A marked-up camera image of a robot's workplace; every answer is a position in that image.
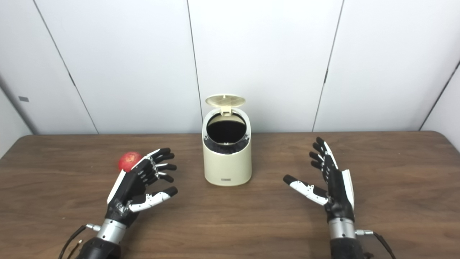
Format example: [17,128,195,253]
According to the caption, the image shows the black and white left hand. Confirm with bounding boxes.
[105,147,178,228]

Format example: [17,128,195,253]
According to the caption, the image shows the black and white right hand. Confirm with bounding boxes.
[283,137,355,223]

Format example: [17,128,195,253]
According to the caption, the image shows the red apple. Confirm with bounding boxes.
[118,151,143,172]

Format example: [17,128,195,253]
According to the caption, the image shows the round cream bin lid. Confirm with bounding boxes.
[205,94,247,116]

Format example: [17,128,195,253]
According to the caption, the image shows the cream-colored bin body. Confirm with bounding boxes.
[202,107,252,187]

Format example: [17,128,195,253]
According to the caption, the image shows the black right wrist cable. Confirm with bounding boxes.
[355,230,396,259]

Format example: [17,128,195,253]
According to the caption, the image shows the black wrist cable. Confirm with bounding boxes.
[355,230,396,259]
[58,224,101,259]

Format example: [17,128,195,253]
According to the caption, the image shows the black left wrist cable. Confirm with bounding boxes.
[58,224,101,259]

